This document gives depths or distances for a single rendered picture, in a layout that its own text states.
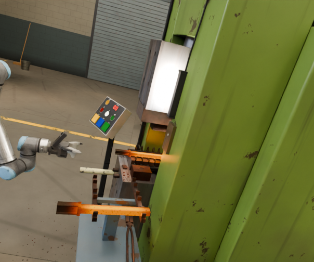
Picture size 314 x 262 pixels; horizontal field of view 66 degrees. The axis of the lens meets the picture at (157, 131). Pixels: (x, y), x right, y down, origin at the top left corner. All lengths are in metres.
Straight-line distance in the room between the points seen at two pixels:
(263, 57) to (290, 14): 0.21
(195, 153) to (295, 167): 0.54
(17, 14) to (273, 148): 10.00
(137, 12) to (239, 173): 8.49
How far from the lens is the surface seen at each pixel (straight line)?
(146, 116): 1.52
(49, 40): 10.15
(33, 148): 1.64
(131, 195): 1.60
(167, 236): 1.50
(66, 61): 9.98
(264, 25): 1.23
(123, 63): 9.51
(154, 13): 9.47
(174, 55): 1.43
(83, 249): 1.31
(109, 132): 2.02
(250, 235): 1.60
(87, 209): 1.09
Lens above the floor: 1.72
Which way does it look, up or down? 19 degrees down
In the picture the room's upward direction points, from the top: 14 degrees clockwise
